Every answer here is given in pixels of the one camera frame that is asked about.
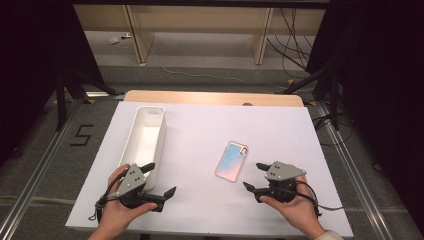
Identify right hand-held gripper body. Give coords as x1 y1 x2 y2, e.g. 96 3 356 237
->
265 161 308 204

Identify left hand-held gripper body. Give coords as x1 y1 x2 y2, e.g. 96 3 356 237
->
114 162 158 211

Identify white plastic storage box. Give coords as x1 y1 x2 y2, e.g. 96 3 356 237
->
118 105 167 191

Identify pastel gradient phone case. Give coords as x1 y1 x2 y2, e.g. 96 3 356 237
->
214 140 250 183

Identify person's right hand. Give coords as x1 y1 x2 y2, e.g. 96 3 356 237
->
259 175 327 239

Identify white sheet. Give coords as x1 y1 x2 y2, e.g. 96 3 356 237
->
65 101 354 238

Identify black tripod stand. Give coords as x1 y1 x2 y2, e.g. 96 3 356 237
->
53 64 125 132
275 61 342 132

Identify black curtain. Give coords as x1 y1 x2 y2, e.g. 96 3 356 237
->
305 0 424 236
0 0 106 166

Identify left hand-held gripper cable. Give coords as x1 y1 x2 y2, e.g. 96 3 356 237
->
88 169 130 223

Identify hand-held gripper cable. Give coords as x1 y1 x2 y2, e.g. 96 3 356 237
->
88 169 130 223
294 180 344 218

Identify right hand-held gripper cable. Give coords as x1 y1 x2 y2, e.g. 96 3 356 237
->
294 180 344 218

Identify black floor cables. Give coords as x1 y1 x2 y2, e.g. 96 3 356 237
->
312 112 355 148

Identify aluminium floor rail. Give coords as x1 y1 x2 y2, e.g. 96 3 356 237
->
315 100 395 240
0 99 85 240

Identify black cables bundle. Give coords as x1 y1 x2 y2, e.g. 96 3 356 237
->
265 7 316 79

